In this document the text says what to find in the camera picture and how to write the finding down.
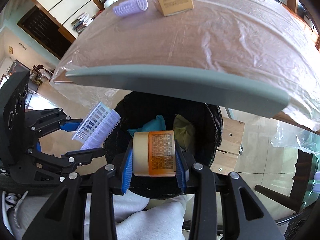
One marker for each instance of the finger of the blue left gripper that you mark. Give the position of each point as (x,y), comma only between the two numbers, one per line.
(70,125)
(83,157)

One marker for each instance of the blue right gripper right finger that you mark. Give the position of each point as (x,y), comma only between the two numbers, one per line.
(180,169)

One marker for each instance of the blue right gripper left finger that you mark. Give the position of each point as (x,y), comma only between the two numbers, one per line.
(127,168)

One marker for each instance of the purple hair roller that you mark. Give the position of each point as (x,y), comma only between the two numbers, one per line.
(130,7)
(96,127)

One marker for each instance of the orange labelled cream jar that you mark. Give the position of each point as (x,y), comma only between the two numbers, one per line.
(154,154)

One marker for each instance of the yellow paper bag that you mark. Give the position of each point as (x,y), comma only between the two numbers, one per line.
(184,133)

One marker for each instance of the blue plastic bag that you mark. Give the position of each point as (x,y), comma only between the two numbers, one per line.
(157,124)

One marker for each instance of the black trash bin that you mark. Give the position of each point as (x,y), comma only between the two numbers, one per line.
(137,109)

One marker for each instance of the stack of books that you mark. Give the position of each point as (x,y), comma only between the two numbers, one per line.
(81,22)

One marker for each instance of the white helmet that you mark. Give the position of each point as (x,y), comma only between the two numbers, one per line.
(108,3)

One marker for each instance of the black left camera box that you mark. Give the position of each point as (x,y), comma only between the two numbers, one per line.
(13,95)

